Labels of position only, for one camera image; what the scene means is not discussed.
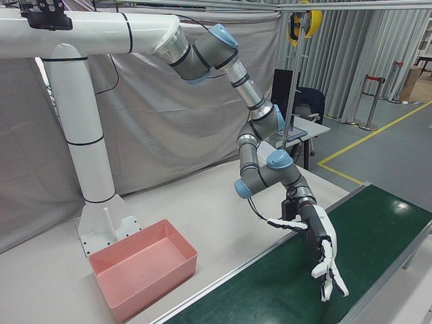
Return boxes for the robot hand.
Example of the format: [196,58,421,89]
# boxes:
[267,204,350,302]

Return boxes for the pink plastic basket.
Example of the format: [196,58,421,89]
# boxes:
[88,218,198,322]

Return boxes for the green belt conveyor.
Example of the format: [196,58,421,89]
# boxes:
[148,182,432,324]

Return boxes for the grey laptop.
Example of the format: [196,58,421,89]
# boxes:
[266,128,308,150]

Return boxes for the white office desk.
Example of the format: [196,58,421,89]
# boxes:
[261,119,332,169]

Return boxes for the black office chair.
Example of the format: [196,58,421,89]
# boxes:
[296,86,327,123]

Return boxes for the black upright panel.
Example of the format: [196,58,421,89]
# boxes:
[272,68,294,114]

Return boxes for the brown cardboard box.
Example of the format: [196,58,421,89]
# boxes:
[400,65,423,102]

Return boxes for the pleated light grey curtain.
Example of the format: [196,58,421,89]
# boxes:
[279,8,432,124]

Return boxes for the grey fabric curtain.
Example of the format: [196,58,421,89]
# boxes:
[0,8,283,256]

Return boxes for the white robot torso column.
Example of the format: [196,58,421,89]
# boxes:
[0,9,182,259]

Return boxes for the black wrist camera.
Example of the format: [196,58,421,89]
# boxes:
[281,197,300,222]

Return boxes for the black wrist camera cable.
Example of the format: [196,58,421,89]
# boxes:
[247,195,271,222]

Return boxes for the silver stanchion post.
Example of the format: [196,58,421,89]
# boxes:
[387,60,405,103]
[358,76,386,132]

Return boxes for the black torso-mounted camera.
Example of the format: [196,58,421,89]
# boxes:
[18,0,74,32]

